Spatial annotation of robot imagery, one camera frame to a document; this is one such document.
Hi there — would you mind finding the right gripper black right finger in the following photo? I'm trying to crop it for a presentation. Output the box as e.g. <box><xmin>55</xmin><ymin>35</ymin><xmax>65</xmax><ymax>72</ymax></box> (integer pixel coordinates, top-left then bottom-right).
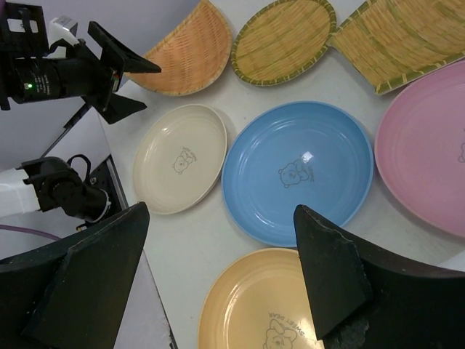
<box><xmin>294</xmin><ymin>205</ymin><xmax>464</xmax><ymax>348</ymax></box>

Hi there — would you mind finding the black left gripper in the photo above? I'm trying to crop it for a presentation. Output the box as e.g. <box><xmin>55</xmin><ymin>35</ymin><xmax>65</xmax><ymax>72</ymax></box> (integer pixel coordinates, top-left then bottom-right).
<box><xmin>1</xmin><ymin>2</ymin><xmax>161</xmax><ymax>124</ymax></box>

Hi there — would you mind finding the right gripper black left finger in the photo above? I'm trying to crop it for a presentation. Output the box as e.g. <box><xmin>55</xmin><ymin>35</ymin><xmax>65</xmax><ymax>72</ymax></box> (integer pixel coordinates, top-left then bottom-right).
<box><xmin>1</xmin><ymin>202</ymin><xmax>150</xmax><ymax>348</ymax></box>

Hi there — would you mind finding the orange triangular bamboo basket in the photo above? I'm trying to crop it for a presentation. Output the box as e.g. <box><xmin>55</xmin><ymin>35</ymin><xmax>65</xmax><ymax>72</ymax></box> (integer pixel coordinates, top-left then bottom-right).
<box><xmin>127</xmin><ymin>1</ymin><xmax>233</xmax><ymax>96</ymax></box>

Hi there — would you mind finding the orange-yellow plastic plate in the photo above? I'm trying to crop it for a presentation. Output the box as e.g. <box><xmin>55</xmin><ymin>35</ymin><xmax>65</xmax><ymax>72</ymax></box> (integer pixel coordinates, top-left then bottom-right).
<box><xmin>198</xmin><ymin>248</ymin><xmax>324</xmax><ymax>349</ymax></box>

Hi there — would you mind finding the pink plastic plate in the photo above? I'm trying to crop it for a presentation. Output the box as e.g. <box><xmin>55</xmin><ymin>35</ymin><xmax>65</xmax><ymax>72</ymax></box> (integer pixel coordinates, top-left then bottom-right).
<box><xmin>375</xmin><ymin>61</ymin><xmax>464</xmax><ymax>236</ymax></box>

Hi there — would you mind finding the blue plastic plate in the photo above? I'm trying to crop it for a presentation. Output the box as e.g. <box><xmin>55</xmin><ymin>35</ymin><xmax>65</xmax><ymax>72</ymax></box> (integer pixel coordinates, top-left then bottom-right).
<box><xmin>222</xmin><ymin>101</ymin><xmax>374</xmax><ymax>247</ymax></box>

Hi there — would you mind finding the round green-rimmed bamboo tray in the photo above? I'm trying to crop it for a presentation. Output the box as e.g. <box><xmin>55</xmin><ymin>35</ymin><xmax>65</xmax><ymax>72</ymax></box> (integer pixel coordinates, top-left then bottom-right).
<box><xmin>231</xmin><ymin>0</ymin><xmax>337</xmax><ymax>87</ymax></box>

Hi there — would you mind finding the yellow fan-shaped bamboo basket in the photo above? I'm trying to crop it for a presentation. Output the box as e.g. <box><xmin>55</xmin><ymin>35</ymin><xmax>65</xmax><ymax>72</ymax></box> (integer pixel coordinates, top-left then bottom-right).
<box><xmin>328</xmin><ymin>0</ymin><xmax>464</xmax><ymax>95</ymax></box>

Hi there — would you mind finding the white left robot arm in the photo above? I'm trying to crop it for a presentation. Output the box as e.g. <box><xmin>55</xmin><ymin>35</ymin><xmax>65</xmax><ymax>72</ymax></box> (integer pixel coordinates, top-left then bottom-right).
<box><xmin>1</xmin><ymin>1</ymin><xmax>161</xmax><ymax>223</ymax></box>

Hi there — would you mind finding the cream plastic plate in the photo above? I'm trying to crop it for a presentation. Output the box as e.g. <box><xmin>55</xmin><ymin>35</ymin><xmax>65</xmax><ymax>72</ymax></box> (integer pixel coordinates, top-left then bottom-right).
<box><xmin>132</xmin><ymin>104</ymin><xmax>228</xmax><ymax>214</ymax></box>

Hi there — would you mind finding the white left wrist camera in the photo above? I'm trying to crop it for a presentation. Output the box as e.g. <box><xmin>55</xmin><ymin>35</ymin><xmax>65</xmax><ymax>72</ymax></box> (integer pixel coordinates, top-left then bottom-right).
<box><xmin>47</xmin><ymin>15</ymin><xmax>78</xmax><ymax>58</ymax></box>

